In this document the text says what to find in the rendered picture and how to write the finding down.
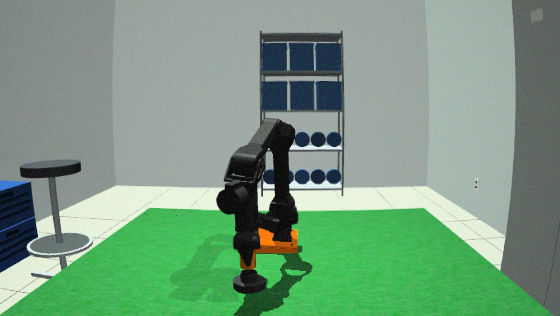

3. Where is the orange knob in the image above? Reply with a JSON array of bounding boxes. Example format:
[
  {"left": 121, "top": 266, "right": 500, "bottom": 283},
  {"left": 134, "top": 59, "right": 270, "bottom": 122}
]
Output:
[{"left": 240, "top": 249, "right": 256, "bottom": 270}]

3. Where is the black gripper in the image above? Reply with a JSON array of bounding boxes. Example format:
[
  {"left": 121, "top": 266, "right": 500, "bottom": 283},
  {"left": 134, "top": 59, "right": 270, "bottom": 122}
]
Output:
[{"left": 233, "top": 204, "right": 261, "bottom": 266}]

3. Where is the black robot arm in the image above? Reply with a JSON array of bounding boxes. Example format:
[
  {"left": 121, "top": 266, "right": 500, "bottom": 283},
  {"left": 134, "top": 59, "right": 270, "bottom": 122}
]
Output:
[{"left": 216, "top": 118, "right": 299, "bottom": 242}]

